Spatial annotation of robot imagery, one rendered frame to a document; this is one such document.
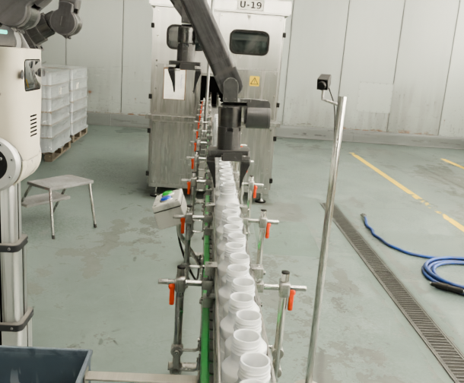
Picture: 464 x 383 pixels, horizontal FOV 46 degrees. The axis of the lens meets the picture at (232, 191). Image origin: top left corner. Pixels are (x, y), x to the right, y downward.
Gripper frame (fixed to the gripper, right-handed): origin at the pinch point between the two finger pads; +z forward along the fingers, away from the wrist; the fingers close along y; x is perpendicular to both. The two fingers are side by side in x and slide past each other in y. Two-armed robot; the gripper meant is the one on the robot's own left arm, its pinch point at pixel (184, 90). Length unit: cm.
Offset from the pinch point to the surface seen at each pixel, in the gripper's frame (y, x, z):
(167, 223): 1.4, 35.4, 34.4
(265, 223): -26, 37, 32
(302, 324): -72, -114, 141
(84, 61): 239, -940, 23
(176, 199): -0.5, 34.4, 27.6
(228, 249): -13, 83, 23
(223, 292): -12, 95, 27
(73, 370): 15, 86, 49
